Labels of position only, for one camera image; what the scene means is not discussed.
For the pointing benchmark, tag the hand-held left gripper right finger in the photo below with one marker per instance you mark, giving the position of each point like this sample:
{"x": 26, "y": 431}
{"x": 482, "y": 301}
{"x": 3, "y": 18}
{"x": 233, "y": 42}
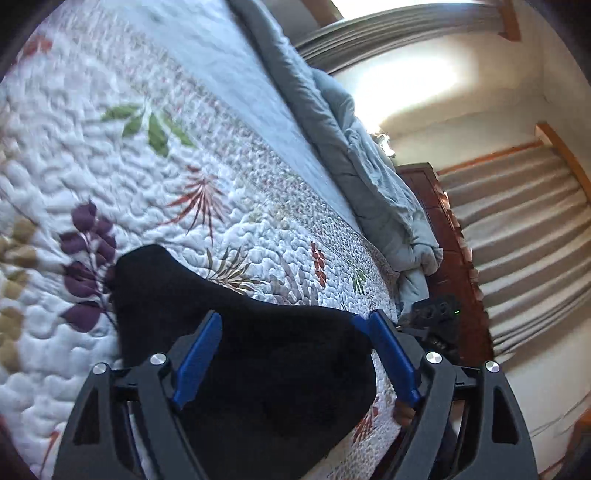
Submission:
{"x": 392, "y": 355}

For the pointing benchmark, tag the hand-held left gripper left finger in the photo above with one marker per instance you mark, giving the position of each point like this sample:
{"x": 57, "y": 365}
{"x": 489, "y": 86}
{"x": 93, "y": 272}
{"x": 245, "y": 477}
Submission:
{"x": 196, "y": 360}

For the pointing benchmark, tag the black pants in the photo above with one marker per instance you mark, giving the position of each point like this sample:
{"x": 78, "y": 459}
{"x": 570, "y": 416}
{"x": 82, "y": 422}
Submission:
{"x": 277, "y": 369}

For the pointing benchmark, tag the wooden headboard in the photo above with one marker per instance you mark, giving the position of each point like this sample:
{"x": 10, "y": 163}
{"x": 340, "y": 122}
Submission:
{"x": 443, "y": 230}

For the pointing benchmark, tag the beige curtain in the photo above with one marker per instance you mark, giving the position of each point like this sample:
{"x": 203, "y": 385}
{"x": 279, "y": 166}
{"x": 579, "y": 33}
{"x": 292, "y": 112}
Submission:
{"x": 521, "y": 258}

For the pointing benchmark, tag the grey-blue comforter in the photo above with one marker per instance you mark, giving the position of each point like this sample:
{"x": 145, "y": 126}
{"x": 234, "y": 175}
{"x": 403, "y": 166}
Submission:
{"x": 369, "y": 175}

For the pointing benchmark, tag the floral quilted bedspread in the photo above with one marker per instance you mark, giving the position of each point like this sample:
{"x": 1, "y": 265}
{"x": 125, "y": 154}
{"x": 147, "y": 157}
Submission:
{"x": 161, "y": 184}

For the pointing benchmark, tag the grey curtain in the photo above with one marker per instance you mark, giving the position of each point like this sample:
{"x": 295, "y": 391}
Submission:
{"x": 392, "y": 34}

